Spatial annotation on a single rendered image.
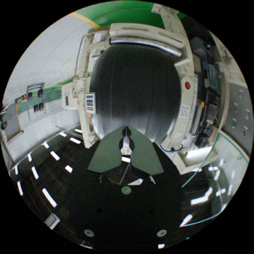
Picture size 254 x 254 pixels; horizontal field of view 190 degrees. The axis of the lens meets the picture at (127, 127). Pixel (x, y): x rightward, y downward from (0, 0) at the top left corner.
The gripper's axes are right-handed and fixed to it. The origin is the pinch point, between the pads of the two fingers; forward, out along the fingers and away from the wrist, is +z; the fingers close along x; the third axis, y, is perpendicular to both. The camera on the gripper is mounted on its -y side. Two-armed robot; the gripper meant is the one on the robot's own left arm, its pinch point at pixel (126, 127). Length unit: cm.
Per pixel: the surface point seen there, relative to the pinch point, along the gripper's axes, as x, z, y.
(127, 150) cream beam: 3, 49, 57
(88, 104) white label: -10.4, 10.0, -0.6
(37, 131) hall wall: -1032, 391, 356
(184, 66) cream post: 32, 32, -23
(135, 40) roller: 2.0, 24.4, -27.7
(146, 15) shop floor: 18, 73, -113
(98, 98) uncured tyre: -7.0, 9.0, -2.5
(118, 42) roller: -5.0, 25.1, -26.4
